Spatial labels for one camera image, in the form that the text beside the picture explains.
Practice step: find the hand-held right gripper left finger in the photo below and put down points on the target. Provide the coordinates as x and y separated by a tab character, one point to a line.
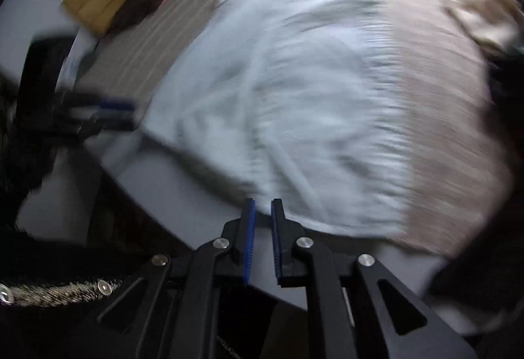
249	244

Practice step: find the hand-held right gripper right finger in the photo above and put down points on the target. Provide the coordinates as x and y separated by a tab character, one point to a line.
278	248

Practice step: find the pink plaid bed blanket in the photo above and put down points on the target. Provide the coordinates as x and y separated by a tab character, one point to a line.
430	117

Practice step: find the brown fleece blanket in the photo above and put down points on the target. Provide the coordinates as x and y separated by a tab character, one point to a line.
139	11

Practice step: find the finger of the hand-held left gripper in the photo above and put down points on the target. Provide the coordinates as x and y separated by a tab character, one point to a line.
114	123
116	104

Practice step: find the cream sweater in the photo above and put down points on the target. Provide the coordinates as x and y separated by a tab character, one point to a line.
487	19

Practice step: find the white shirt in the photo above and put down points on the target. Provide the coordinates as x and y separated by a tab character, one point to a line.
286	97

